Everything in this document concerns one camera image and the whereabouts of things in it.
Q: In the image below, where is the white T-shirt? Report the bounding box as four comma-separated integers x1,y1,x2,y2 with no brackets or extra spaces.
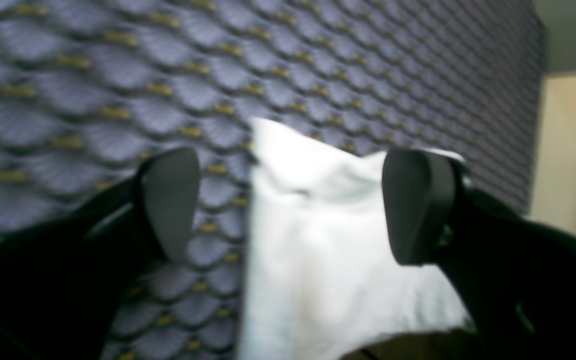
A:
235,117,473,360

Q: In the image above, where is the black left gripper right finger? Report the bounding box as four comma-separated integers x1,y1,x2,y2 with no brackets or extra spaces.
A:
382,148,576,360

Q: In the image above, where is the patterned fan-print tablecloth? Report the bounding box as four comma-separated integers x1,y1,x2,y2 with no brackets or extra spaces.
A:
0,0,544,360

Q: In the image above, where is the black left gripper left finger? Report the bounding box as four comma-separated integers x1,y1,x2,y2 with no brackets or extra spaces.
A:
0,148,201,360

